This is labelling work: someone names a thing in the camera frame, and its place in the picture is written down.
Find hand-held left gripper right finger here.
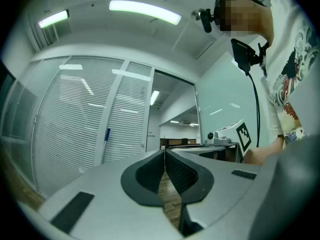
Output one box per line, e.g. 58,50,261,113
164,148,262,238

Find thick black cable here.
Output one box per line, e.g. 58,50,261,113
246,70,262,149

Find black head camera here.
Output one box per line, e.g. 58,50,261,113
192,7,217,34

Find black chest-mounted device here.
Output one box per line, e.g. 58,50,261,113
230,38,268,76

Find white printed t-shirt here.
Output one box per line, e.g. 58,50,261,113
259,0,320,151

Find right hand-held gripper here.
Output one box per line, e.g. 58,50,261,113
166,119,252,164

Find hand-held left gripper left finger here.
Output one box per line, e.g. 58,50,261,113
37,148,182,239

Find person's head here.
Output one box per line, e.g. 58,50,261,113
214,0,276,45

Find long ceiling light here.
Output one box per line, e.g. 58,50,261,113
108,0,183,26
38,9,70,29
149,89,161,107

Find ceiling air vent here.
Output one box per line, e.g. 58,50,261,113
39,23,61,47

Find white venetian blinds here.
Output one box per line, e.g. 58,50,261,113
103,61,153,164
33,56,125,197

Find person's right forearm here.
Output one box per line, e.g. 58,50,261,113
243,135,287,166

